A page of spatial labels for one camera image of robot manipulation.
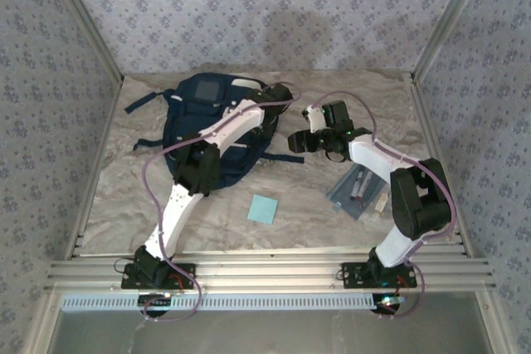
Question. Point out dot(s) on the red capped marker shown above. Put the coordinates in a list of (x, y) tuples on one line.
[(357, 188)]

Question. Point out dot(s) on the clear zip pencil case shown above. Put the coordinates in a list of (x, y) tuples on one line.
[(344, 194)]

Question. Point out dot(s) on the light blue sticky note pad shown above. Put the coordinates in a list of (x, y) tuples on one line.
[(263, 209)]

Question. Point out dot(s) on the beige eraser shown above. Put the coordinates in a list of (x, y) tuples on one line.
[(381, 205)]

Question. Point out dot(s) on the navy blue backpack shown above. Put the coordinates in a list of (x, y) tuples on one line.
[(199, 117)]

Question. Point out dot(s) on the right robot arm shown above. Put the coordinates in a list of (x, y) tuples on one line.
[(373, 155)]

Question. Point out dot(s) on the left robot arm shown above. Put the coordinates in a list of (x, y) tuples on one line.
[(236, 122)]

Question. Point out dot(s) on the small electronics board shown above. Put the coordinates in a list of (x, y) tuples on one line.
[(388, 302), (155, 300)]

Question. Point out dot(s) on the grey metal panel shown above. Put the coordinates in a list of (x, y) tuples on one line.
[(269, 333)]

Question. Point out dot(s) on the aluminium side rail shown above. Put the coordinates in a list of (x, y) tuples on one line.
[(427, 122), (96, 163)]

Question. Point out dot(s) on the aluminium rail frame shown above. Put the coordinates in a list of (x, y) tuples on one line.
[(269, 271)]

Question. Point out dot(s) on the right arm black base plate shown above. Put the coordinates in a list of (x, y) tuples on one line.
[(352, 275)]

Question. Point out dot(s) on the aluminium corner post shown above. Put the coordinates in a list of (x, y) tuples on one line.
[(449, 18), (92, 26)]

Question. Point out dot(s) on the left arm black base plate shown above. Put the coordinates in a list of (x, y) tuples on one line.
[(186, 271)]

